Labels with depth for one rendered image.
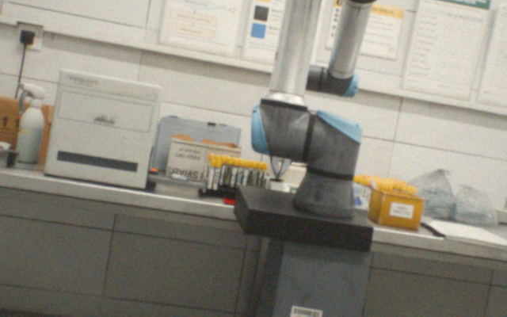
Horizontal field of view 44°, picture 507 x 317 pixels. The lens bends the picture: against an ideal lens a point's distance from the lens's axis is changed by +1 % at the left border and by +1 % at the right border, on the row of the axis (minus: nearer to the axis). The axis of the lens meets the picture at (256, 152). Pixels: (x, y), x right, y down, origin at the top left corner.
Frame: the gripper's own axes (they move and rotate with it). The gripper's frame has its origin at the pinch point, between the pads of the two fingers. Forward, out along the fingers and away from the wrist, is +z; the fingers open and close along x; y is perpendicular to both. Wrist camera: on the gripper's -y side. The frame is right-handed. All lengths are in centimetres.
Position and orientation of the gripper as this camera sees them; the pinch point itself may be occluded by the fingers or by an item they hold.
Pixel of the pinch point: (278, 174)
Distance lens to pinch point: 186.5
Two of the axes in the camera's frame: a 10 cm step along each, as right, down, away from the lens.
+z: -1.7, 9.8, 0.5
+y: -1.7, -0.8, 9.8
